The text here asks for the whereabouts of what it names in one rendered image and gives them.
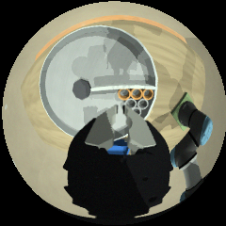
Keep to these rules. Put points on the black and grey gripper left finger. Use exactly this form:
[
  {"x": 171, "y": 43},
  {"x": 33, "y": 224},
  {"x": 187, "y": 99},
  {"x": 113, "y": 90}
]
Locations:
[{"x": 96, "y": 134}]

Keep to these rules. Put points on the grey metal bushing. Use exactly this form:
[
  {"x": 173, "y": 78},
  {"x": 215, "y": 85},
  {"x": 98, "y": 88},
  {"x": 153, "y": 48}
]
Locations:
[
  {"x": 133, "y": 105},
  {"x": 144, "y": 105},
  {"x": 138, "y": 110}
]

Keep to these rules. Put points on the bronze bushing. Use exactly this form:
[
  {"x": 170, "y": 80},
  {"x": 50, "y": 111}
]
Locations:
[
  {"x": 126, "y": 96},
  {"x": 136, "y": 97},
  {"x": 149, "y": 96}
]

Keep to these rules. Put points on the blue crate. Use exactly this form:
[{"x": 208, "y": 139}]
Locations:
[{"x": 118, "y": 147}]

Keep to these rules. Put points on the grey round turntable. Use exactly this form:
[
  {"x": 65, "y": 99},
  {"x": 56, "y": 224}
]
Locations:
[{"x": 93, "y": 58}]

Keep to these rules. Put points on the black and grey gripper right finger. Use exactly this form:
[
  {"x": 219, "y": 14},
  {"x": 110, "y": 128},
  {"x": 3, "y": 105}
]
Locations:
[{"x": 142, "y": 135}]

